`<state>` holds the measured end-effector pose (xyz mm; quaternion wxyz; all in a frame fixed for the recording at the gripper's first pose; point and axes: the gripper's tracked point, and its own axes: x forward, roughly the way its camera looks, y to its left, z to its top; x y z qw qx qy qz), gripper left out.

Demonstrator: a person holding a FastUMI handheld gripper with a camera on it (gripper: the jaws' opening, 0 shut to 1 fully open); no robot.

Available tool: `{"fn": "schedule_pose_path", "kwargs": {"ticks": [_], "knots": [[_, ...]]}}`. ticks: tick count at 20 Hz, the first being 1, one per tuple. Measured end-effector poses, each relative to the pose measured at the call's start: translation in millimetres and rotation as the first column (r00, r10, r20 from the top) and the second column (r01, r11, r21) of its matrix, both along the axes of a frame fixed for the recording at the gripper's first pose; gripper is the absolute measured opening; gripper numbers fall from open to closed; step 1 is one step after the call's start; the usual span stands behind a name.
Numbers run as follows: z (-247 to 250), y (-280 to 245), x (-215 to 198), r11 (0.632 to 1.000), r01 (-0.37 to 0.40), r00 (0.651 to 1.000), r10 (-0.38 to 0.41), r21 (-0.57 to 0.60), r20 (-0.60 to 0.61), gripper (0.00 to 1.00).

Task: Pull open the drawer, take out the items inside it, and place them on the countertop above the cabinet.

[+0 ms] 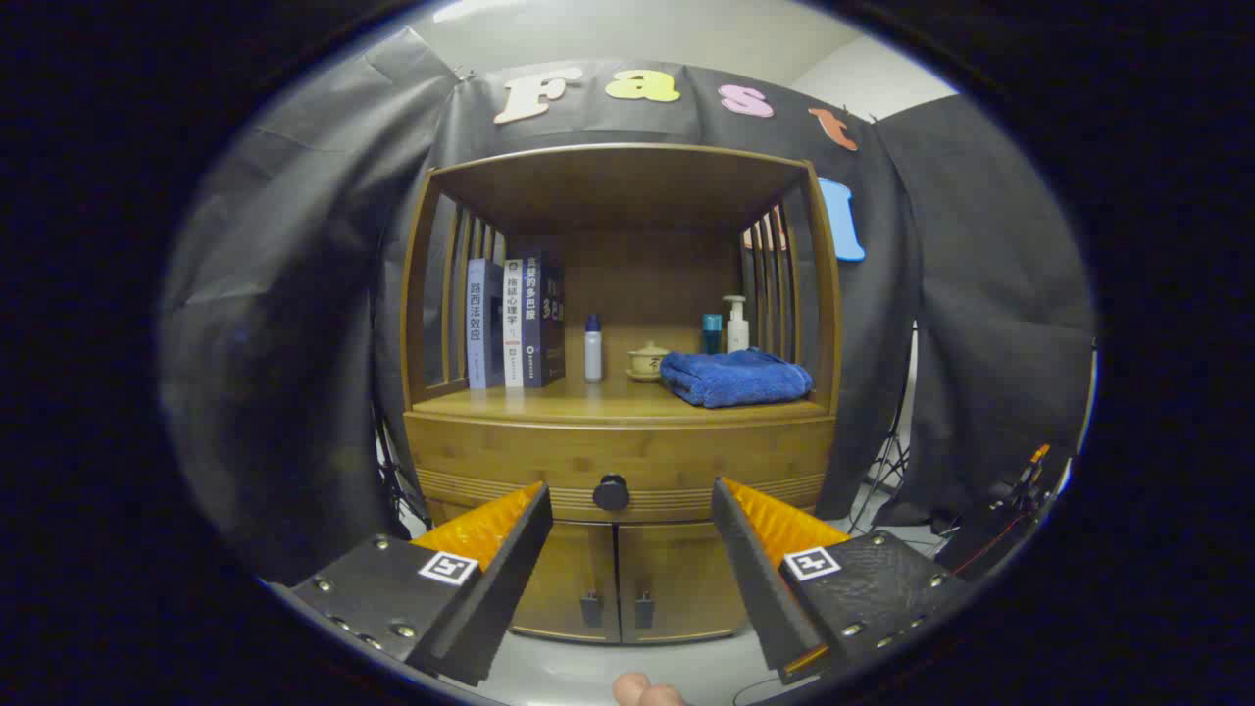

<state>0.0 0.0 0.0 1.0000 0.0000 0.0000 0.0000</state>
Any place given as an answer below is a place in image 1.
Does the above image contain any black book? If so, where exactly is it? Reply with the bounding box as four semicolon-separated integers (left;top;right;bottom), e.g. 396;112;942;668
541;265;567;385

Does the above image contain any wooden cabinet door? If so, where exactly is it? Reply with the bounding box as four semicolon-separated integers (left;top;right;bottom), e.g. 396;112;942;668
618;520;751;645
510;520;621;645

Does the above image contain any beige lidded teacup with saucer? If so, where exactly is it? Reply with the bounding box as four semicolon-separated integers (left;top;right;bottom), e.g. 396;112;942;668
627;340;672;383

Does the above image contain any wooden cabinet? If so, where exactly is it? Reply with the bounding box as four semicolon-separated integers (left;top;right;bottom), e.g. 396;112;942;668
397;142;844;645

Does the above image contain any wooden countertop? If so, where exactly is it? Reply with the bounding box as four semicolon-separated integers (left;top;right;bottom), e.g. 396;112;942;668
412;378;829;425

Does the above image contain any dark blue book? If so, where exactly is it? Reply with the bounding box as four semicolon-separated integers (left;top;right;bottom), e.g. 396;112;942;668
521;253;546;388

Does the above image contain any black device with orange tip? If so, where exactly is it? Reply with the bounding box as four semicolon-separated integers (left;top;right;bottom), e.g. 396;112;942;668
936;443;1075;580

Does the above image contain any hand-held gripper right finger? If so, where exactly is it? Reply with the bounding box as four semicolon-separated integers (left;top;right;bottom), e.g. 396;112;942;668
711;478;972;685

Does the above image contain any white book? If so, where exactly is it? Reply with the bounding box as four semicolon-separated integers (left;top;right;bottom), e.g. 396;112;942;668
502;259;526;388

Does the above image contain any black tripod stand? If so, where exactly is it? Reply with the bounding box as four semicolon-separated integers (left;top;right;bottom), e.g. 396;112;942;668
373;392;432;530
851;412;913;535

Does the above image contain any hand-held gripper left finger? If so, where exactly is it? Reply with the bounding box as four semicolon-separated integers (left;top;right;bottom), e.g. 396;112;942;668
289;480;555;687

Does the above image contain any pale blue book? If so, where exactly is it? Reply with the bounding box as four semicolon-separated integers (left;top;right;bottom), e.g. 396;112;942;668
467;257;505;390

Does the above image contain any black backdrop cloth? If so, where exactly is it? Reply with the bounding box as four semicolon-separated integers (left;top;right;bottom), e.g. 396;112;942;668
157;25;1097;589

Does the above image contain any folded blue towel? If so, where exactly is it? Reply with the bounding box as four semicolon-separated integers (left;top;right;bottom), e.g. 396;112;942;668
659;347;814;409

